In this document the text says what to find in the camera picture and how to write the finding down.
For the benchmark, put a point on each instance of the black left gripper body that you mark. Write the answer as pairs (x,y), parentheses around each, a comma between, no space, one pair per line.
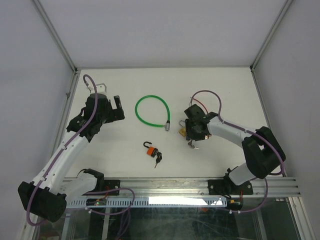
(108,116)

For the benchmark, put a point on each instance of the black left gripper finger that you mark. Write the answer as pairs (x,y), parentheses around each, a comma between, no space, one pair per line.
(118,114)
(118,103)

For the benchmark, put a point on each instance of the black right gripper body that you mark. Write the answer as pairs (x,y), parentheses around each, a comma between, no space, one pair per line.
(191,131)

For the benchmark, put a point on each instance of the red cable padlock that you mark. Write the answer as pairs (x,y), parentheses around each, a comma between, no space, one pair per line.
(202,105)

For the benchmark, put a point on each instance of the brass padlock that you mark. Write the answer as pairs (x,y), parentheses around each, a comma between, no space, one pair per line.
(182,130)

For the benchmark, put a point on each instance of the green cable lock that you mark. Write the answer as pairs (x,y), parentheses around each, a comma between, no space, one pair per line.
(152,111)

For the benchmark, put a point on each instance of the orange black padlock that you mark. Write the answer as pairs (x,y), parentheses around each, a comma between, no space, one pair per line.
(151,151)

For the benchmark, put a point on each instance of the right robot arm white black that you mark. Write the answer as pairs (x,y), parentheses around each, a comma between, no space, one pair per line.
(262,152)

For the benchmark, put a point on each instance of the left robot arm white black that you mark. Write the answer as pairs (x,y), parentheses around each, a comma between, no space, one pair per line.
(46,196)

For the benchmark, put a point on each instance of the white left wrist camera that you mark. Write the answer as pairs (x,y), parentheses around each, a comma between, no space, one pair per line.
(101,88)

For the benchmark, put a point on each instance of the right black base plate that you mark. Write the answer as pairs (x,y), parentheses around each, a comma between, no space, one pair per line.
(227,188)

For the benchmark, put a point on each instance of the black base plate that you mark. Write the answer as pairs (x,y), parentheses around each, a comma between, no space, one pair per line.
(108,184)
(227,188)

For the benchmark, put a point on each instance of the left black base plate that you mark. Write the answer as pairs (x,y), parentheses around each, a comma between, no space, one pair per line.
(108,184)

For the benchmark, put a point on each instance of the white perforated cable duct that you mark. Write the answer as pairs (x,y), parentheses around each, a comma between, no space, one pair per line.
(149,202)

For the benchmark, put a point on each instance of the aluminium mounting rail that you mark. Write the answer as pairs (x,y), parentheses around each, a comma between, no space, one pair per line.
(277,187)

